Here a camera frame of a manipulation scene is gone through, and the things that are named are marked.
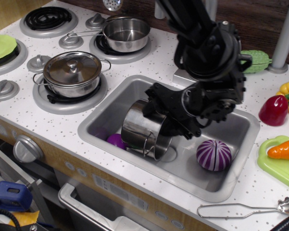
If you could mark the burner under lidded pot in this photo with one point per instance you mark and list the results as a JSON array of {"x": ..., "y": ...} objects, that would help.
[{"x": 50, "y": 102}]

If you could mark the grey toy faucet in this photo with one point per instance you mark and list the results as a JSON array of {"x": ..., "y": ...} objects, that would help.
[{"x": 181, "y": 77}]

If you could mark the grey oven dial knob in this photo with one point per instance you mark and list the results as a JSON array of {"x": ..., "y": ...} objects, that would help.
[{"x": 25, "y": 150}]

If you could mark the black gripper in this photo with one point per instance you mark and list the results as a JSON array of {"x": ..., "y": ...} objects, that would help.
[{"x": 167, "y": 102}]

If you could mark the grey oven door handle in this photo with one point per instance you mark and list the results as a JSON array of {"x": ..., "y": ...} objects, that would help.
[{"x": 94, "y": 212}]

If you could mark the black coil burner back left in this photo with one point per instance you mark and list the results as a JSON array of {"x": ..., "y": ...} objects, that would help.
[{"x": 48, "y": 22}]

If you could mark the burner under green plate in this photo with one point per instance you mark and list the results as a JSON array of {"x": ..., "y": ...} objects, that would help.
[{"x": 17, "y": 61}]

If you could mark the grey sink basin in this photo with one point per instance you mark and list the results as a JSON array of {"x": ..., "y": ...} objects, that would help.
[{"x": 179, "y": 165}]

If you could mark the burner under saucepan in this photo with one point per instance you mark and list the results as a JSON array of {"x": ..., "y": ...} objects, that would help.
[{"x": 100, "y": 47}]

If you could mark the yellow cloth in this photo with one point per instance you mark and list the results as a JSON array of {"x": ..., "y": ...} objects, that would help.
[{"x": 26, "y": 218}]

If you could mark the red toy pepper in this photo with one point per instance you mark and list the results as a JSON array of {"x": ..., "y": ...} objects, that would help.
[{"x": 274, "y": 111}]

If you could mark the steel pot with lid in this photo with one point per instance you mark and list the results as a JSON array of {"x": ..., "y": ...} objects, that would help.
[{"x": 73, "y": 74}]

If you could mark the green toy bitter gourd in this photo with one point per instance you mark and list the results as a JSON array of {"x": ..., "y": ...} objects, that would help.
[{"x": 260, "y": 61}]

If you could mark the steel wire-handled spoon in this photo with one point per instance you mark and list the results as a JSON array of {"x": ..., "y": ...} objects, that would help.
[{"x": 240, "y": 211}]

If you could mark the purple toy eggplant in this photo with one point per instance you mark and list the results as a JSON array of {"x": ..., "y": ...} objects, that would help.
[{"x": 116, "y": 140}]

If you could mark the green toy plate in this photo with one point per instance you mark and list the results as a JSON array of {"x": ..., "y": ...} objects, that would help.
[{"x": 7, "y": 45}]

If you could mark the orange toy carrot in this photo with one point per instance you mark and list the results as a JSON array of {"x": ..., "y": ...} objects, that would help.
[{"x": 280, "y": 151}]

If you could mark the steel slotted spoon hanging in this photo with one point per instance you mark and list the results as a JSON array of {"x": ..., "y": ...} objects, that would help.
[{"x": 113, "y": 5}]

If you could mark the blue clamp tool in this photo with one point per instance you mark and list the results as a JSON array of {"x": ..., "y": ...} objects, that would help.
[{"x": 15, "y": 197}]

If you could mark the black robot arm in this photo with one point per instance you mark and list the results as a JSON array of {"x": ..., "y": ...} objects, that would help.
[{"x": 210, "y": 53}]

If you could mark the grey stove knob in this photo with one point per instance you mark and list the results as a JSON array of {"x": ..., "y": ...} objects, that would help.
[
  {"x": 71, "y": 41},
  {"x": 95, "y": 22},
  {"x": 37, "y": 63},
  {"x": 8, "y": 89}
]

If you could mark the grey post right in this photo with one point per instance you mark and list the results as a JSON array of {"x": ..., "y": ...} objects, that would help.
[{"x": 279, "y": 65}]

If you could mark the grey post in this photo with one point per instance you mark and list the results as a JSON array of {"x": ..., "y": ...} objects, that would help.
[
  {"x": 158, "y": 12},
  {"x": 279, "y": 65}
]

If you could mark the steel saucepan with handle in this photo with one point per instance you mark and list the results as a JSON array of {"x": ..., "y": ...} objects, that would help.
[{"x": 122, "y": 35}]

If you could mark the purple striped toy onion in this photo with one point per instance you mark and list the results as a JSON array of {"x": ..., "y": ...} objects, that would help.
[{"x": 214, "y": 155}]

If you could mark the tall steel pot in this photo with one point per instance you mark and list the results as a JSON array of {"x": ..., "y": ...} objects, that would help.
[{"x": 145, "y": 134}]

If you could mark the grey post back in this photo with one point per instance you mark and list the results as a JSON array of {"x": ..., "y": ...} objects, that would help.
[{"x": 158, "y": 12}]

